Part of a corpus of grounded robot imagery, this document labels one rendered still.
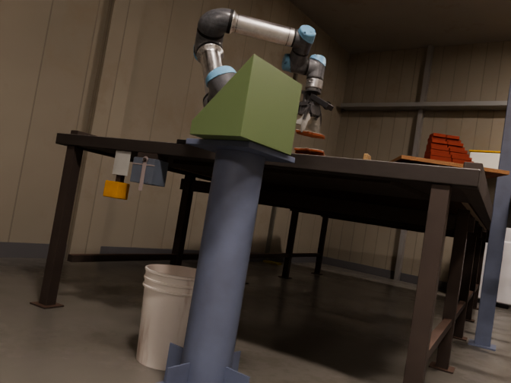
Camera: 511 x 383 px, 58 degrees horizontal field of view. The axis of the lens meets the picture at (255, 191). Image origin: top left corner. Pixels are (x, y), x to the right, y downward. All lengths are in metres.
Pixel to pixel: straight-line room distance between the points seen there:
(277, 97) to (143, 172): 0.93
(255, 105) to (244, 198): 0.31
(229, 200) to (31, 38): 2.96
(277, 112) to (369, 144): 6.25
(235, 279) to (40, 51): 3.07
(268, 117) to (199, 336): 0.73
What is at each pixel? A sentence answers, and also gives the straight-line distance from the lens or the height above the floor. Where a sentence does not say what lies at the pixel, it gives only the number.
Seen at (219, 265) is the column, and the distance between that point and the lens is 1.49.
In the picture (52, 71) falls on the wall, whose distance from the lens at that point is 4.22.
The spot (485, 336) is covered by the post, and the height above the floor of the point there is 0.08.
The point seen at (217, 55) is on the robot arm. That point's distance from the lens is 1.99.
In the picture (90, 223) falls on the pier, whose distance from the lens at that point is 4.36.
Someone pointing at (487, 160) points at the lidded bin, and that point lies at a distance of 6.67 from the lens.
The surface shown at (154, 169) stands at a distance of 2.18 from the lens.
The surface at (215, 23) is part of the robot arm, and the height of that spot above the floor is 1.39.
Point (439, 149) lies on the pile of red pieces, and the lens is 2.67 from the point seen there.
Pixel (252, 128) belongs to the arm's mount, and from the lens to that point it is 1.38.
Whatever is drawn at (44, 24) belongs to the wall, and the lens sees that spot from 4.25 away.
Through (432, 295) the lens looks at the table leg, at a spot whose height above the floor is 0.48.
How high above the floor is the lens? 0.66
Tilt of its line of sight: 3 degrees up
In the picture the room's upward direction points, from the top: 9 degrees clockwise
